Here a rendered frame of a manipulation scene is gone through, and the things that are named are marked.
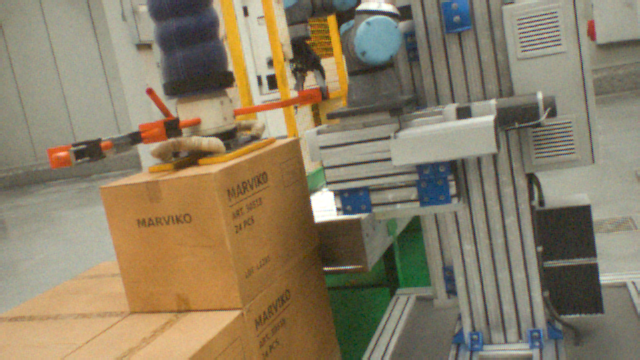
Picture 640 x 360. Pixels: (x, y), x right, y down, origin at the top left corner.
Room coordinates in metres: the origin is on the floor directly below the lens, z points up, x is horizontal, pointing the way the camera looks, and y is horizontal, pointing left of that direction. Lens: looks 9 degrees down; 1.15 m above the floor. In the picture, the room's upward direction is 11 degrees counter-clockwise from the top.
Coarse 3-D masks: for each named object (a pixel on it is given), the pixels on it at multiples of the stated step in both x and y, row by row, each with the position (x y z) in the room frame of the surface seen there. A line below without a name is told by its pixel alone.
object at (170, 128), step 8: (160, 120) 1.82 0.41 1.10; (168, 120) 1.84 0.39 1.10; (176, 120) 1.87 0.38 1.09; (144, 128) 1.85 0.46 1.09; (152, 128) 1.84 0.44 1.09; (160, 128) 1.82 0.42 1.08; (168, 128) 1.84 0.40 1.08; (176, 128) 1.88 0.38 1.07; (160, 136) 1.83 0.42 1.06; (168, 136) 1.83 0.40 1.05; (176, 136) 1.86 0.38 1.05
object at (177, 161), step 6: (174, 156) 2.07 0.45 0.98; (186, 156) 2.07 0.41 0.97; (192, 156) 2.08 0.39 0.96; (198, 156) 2.10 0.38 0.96; (204, 156) 2.13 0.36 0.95; (162, 162) 2.01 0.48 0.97; (168, 162) 2.01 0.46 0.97; (174, 162) 1.99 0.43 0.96; (180, 162) 2.01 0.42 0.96; (186, 162) 2.03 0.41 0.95; (150, 168) 2.00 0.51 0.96; (156, 168) 2.00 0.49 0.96; (162, 168) 1.99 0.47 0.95; (168, 168) 1.98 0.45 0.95; (174, 168) 1.97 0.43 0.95
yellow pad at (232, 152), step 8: (224, 144) 1.99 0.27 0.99; (240, 144) 2.11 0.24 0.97; (248, 144) 2.06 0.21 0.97; (256, 144) 2.08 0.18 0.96; (264, 144) 2.12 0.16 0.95; (232, 152) 1.95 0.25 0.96; (240, 152) 1.97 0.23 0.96; (248, 152) 2.02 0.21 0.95; (200, 160) 1.93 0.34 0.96; (208, 160) 1.92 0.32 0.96; (216, 160) 1.91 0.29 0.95; (224, 160) 1.89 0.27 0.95
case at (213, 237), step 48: (288, 144) 2.20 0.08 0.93; (144, 192) 1.83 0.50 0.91; (192, 192) 1.77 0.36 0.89; (240, 192) 1.85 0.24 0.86; (288, 192) 2.13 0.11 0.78; (144, 240) 1.85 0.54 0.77; (192, 240) 1.78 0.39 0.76; (240, 240) 1.80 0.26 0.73; (288, 240) 2.07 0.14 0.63; (144, 288) 1.86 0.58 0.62; (192, 288) 1.80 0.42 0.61; (240, 288) 1.75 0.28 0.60
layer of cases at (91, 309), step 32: (64, 288) 2.35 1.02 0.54; (96, 288) 2.26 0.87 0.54; (288, 288) 2.01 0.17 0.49; (320, 288) 2.23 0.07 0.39; (0, 320) 2.09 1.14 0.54; (32, 320) 2.02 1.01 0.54; (64, 320) 1.95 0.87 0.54; (96, 320) 1.89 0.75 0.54; (128, 320) 1.83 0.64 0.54; (160, 320) 1.78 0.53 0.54; (192, 320) 1.72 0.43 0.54; (224, 320) 1.67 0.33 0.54; (256, 320) 1.79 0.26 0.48; (288, 320) 1.97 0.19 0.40; (320, 320) 2.18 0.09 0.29; (0, 352) 1.77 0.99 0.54; (32, 352) 1.71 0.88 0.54; (64, 352) 1.67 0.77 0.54; (96, 352) 1.62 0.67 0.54; (128, 352) 1.58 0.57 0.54; (160, 352) 1.53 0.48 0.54; (192, 352) 1.50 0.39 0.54; (224, 352) 1.61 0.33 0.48; (256, 352) 1.75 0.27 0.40; (288, 352) 1.93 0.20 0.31; (320, 352) 2.14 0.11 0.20
